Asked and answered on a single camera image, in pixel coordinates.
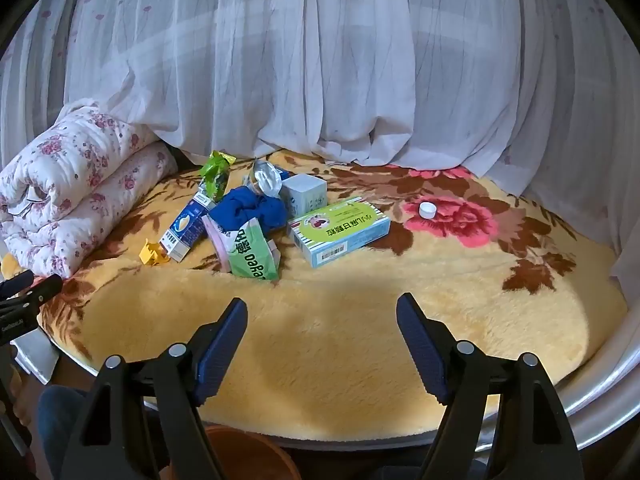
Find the blue milk carton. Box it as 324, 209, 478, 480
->
160, 191, 217, 263

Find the folded floral quilt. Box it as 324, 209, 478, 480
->
0, 101, 180, 278

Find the pink packet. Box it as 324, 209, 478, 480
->
204, 214, 236, 273

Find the green snack wrapper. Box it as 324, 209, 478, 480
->
200, 150, 237, 201

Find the green medicine box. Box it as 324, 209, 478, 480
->
287, 197, 392, 268

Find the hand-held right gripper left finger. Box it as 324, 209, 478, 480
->
60, 297, 249, 480

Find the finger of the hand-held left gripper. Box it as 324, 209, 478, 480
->
0, 270, 36, 295
0, 275, 64, 311

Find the orange plastic bucket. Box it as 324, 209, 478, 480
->
205, 424, 303, 480

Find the green white tissue packet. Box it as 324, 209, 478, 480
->
220, 217, 280, 282

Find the person's left leg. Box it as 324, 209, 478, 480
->
37, 385, 101, 480

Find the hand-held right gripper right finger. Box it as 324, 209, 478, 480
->
396, 292, 586, 480

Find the blue cloth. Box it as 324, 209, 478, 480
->
209, 186, 290, 241

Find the small white box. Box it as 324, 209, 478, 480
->
280, 174, 328, 218

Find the white sheer floral curtain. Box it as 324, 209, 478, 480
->
0, 0, 640, 281

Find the silver foil pouch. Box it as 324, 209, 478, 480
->
243, 157, 293, 198

